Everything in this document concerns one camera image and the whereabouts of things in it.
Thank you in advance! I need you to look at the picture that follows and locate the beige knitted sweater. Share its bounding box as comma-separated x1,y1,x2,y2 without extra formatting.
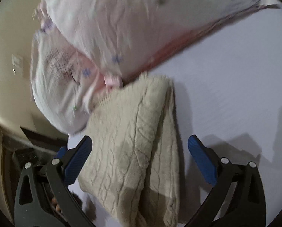
78,73,180,226

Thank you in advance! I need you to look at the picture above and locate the white pink left pillow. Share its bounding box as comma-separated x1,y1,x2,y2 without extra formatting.
30,27,122,134

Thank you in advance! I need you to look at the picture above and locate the white pink pillow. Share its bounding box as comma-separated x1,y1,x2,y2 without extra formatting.
35,0,279,79
30,27,122,134

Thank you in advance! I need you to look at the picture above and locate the white pink right pillow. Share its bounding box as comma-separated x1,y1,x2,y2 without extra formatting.
35,0,279,79

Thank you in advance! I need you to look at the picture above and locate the wall light switch plate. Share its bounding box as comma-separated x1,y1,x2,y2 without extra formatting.
12,54,23,76

